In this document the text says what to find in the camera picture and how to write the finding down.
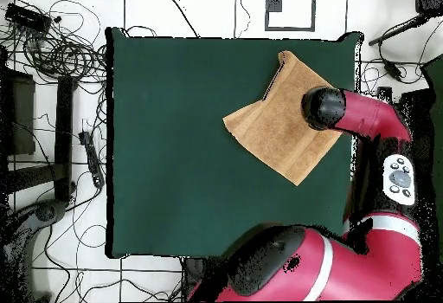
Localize black power adapter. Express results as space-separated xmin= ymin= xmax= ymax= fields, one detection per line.
xmin=382 ymin=58 xmax=404 ymax=83

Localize grey tripod base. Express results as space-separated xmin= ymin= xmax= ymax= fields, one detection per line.
xmin=0 ymin=197 xmax=68 ymax=302

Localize black device box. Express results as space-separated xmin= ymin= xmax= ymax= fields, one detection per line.
xmin=414 ymin=0 xmax=443 ymax=16

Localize black rod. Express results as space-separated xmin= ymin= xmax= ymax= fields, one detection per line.
xmin=367 ymin=13 xmax=432 ymax=47

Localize black hub box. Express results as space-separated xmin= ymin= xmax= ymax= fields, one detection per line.
xmin=4 ymin=2 xmax=53 ymax=33

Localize dark green table cloth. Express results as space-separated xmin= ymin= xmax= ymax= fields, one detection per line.
xmin=105 ymin=26 xmax=363 ymax=260

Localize black power strip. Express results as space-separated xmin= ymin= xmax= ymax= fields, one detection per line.
xmin=78 ymin=130 xmax=106 ymax=189

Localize dark flat panel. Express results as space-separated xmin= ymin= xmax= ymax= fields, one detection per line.
xmin=0 ymin=68 xmax=36 ymax=157
xmin=399 ymin=87 xmax=436 ymax=124

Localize black stand bar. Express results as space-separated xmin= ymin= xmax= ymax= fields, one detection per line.
xmin=54 ymin=74 xmax=78 ymax=203
xmin=376 ymin=86 xmax=394 ymax=101

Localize long black cable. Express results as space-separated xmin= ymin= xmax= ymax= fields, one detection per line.
xmin=161 ymin=0 xmax=201 ymax=39

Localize tan terry towel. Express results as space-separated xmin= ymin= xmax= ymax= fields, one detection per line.
xmin=221 ymin=50 xmax=343 ymax=187

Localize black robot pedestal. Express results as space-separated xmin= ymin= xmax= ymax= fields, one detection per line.
xmin=182 ymin=256 xmax=209 ymax=297

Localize tangled black cables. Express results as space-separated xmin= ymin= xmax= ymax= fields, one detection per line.
xmin=0 ymin=0 xmax=108 ymax=86

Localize dark green hanging cloth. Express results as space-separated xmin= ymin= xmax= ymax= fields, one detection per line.
xmin=420 ymin=53 xmax=443 ymax=265

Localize grey rectangular floor frame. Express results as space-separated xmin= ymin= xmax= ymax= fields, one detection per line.
xmin=264 ymin=0 xmax=317 ymax=33

